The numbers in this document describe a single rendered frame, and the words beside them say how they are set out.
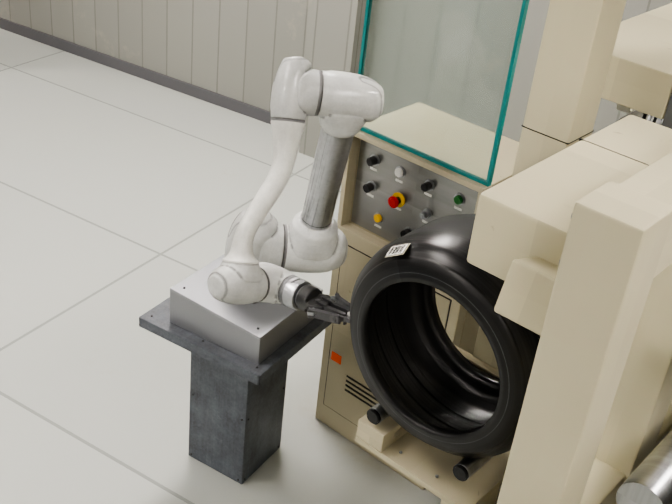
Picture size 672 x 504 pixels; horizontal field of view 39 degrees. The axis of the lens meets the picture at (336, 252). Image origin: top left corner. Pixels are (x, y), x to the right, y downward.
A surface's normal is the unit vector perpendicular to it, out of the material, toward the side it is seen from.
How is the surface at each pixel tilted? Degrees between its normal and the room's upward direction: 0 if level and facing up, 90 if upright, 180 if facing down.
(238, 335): 90
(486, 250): 90
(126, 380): 0
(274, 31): 90
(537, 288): 72
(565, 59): 90
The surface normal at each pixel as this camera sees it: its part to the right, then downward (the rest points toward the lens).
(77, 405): 0.10, -0.85
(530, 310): -0.59, 0.05
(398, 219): -0.65, 0.33
